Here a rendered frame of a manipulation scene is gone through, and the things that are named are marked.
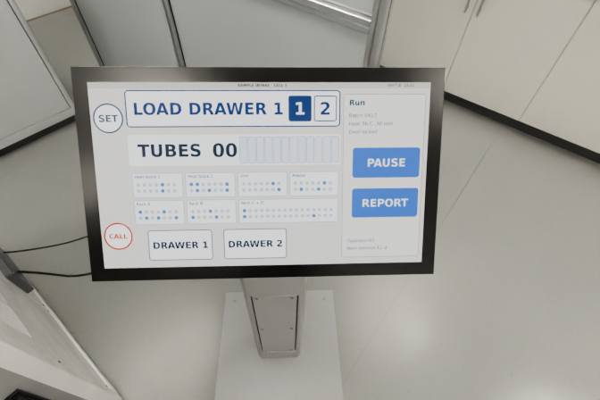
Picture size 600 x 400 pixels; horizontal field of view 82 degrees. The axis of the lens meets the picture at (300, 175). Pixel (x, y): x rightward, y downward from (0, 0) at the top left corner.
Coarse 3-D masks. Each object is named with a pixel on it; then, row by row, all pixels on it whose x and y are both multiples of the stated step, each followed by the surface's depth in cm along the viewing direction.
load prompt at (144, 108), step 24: (144, 96) 48; (168, 96) 48; (192, 96) 48; (216, 96) 48; (240, 96) 48; (264, 96) 48; (288, 96) 49; (312, 96) 49; (336, 96) 49; (144, 120) 48; (168, 120) 48; (192, 120) 48; (216, 120) 49; (240, 120) 49; (264, 120) 49; (288, 120) 49; (312, 120) 49; (336, 120) 49
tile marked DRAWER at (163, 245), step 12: (156, 240) 51; (168, 240) 51; (180, 240) 51; (192, 240) 51; (204, 240) 51; (156, 252) 51; (168, 252) 51; (180, 252) 51; (192, 252) 51; (204, 252) 51
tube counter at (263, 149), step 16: (224, 144) 49; (240, 144) 49; (256, 144) 49; (272, 144) 49; (288, 144) 50; (304, 144) 50; (320, 144) 50; (336, 144) 50; (224, 160) 50; (240, 160) 50; (256, 160) 50; (272, 160) 50; (288, 160) 50; (304, 160) 50; (320, 160) 50; (336, 160) 50
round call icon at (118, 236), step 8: (104, 224) 50; (112, 224) 50; (120, 224) 50; (128, 224) 50; (104, 232) 50; (112, 232) 50; (120, 232) 50; (128, 232) 51; (104, 240) 51; (112, 240) 51; (120, 240) 51; (128, 240) 51; (104, 248) 51; (112, 248) 51; (120, 248) 51; (128, 248) 51
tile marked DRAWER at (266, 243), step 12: (264, 228) 51; (276, 228) 51; (228, 240) 51; (240, 240) 51; (252, 240) 52; (264, 240) 52; (276, 240) 52; (228, 252) 52; (240, 252) 52; (252, 252) 52; (264, 252) 52; (276, 252) 52
